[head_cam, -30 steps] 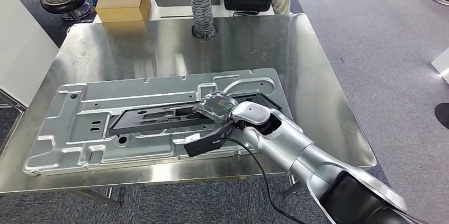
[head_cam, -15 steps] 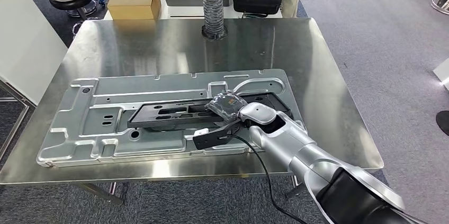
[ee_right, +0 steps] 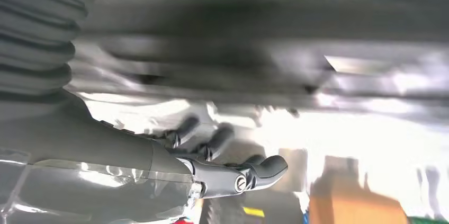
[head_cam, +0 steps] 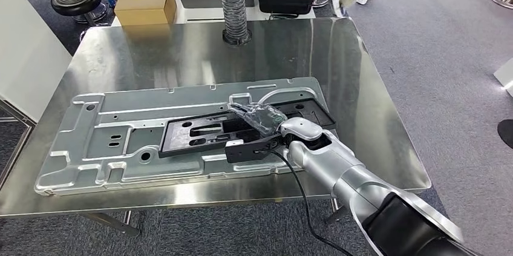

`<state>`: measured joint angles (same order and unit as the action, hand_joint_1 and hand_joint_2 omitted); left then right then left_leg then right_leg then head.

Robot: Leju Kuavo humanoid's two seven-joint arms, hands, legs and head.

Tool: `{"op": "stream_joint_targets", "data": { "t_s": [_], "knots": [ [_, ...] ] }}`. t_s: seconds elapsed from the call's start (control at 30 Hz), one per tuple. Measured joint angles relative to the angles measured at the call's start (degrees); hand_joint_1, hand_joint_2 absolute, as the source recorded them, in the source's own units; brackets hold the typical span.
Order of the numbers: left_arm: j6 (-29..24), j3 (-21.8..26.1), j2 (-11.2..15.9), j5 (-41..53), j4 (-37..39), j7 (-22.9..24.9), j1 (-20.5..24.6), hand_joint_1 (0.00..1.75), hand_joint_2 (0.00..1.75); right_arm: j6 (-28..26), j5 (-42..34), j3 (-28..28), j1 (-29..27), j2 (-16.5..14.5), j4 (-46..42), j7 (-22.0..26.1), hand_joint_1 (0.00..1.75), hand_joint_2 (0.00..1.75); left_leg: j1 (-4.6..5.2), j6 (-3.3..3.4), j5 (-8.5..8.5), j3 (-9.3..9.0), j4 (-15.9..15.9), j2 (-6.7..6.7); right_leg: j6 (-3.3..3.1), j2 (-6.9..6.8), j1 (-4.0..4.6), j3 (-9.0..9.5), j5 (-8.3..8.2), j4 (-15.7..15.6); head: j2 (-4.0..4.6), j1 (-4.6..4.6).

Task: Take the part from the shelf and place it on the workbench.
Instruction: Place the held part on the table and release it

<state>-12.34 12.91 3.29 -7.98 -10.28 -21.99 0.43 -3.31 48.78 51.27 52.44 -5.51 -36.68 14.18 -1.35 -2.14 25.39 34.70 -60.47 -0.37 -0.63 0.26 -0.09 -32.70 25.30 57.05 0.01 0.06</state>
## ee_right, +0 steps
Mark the brown cardboard box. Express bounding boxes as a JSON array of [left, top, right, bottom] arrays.
[[308, 155, 409, 224]]

